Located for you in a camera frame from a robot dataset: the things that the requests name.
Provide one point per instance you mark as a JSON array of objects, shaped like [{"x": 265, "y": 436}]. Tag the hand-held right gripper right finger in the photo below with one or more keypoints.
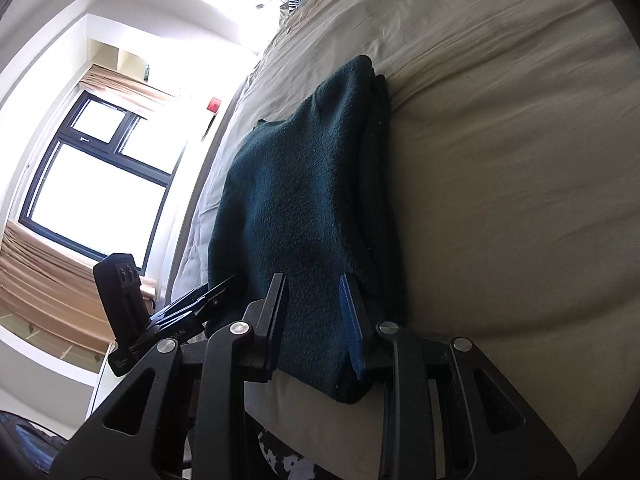
[{"x": 352, "y": 325}]

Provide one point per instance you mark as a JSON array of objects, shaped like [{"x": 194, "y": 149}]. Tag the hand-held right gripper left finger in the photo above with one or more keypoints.
[{"x": 271, "y": 347}]

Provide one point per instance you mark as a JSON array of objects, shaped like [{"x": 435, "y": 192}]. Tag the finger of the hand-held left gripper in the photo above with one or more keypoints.
[
  {"x": 210, "y": 294},
  {"x": 180, "y": 321}
]

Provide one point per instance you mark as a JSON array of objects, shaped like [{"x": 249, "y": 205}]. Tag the dark green knit sweater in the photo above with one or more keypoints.
[{"x": 300, "y": 210}]

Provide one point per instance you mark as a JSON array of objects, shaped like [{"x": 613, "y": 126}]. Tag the beige pleated curtain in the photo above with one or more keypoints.
[{"x": 50, "y": 290}]

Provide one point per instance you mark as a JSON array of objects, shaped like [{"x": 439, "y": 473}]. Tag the black framed window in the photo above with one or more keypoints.
[{"x": 100, "y": 200}]

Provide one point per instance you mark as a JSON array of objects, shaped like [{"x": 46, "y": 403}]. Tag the black white patterned cloth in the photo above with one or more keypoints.
[{"x": 285, "y": 455}]

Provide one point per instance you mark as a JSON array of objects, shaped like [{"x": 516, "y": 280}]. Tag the dark blue object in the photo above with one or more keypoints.
[{"x": 25, "y": 445}]

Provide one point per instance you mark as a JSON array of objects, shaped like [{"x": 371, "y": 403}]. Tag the bed with cream sheet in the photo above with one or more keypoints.
[{"x": 500, "y": 185}]

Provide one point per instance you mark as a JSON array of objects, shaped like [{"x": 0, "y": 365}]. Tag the beige roman blind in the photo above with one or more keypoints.
[{"x": 130, "y": 87}]

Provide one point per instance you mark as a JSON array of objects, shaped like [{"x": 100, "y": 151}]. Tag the tan blanket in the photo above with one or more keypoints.
[{"x": 320, "y": 15}]

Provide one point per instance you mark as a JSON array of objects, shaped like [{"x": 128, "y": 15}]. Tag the red wall alarm box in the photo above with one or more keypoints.
[{"x": 214, "y": 104}]

